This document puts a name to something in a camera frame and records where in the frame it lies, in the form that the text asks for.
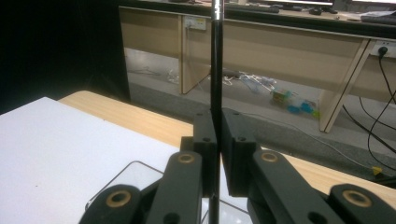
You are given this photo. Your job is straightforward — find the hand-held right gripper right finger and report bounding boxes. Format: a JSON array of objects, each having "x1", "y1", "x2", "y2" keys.
[{"x1": 219, "y1": 107, "x2": 259, "y2": 198}]

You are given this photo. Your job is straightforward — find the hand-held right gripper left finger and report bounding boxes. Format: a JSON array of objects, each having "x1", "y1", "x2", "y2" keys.
[{"x1": 180, "y1": 111, "x2": 219, "y2": 199}]

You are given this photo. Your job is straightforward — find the clear plastic organizer box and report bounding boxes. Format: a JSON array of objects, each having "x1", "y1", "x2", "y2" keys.
[{"x1": 84, "y1": 160, "x2": 254, "y2": 224}]

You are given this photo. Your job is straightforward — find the colourful plastic bag pile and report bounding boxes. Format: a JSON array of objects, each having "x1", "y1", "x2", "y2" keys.
[{"x1": 270, "y1": 88, "x2": 321, "y2": 119}]

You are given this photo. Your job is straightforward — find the clear plastic bag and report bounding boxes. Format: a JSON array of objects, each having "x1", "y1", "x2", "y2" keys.
[{"x1": 165, "y1": 66, "x2": 182, "y2": 86}]

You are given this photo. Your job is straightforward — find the beige wooden desk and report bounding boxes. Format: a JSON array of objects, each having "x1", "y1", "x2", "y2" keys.
[{"x1": 118, "y1": 5, "x2": 396, "y2": 134}]

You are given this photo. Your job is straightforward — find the black keyboard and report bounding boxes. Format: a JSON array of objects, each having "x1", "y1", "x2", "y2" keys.
[{"x1": 223, "y1": 2, "x2": 281, "y2": 15}]

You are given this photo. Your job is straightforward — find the white table sheet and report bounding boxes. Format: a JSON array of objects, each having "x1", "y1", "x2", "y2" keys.
[{"x1": 0, "y1": 96, "x2": 182, "y2": 224}]

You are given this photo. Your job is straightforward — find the black curtain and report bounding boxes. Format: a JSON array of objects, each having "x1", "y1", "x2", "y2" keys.
[{"x1": 0, "y1": 0, "x2": 132, "y2": 116}]

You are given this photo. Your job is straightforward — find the dark keyboard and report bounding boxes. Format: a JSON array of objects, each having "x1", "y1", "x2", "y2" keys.
[{"x1": 360, "y1": 10, "x2": 396, "y2": 26}]

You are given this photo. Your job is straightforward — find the white cord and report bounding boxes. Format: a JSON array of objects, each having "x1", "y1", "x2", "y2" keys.
[{"x1": 222, "y1": 71, "x2": 278, "y2": 95}]

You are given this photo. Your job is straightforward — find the black power cables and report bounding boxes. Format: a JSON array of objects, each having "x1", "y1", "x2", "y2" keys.
[{"x1": 341, "y1": 49, "x2": 396, "y2": 173}]

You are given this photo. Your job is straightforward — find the white wall socket with plug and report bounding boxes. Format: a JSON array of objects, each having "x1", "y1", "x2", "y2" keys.
[{"x1": 369, "y1": 39, "x2": 396, "y2": 59}]

